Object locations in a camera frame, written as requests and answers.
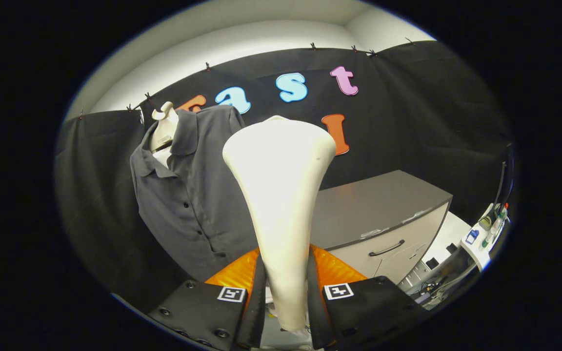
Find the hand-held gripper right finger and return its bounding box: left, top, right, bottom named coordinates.
left=307, top=244, right=428, bottom=351

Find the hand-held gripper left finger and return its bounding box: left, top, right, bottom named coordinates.
left=147, top=247, right=267, bottom=351

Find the white garment steamer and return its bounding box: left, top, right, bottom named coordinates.
left=222, top=116, right=337, bottom=332

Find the grey button shirt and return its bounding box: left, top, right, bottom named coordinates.
left=130, top=105, right=260, bottom=283

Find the grey cabinet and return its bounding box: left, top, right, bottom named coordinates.
left=310, top=170, right=453, bottom=286

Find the white flat platform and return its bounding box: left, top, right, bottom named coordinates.
left=425, top=211, right=472, bottom=266

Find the white side desk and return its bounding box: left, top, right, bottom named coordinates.
left=459, top=202, right=511, bottom=271

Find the white mannequin torso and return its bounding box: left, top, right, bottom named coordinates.
left=148, top=101, right=179, bottom=169

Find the computer monitor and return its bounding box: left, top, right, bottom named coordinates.
left=497, top=141, right=516, bottom=208

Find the tangle of floor cables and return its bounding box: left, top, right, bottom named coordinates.
left=408, top=266, right=462, bottom=305

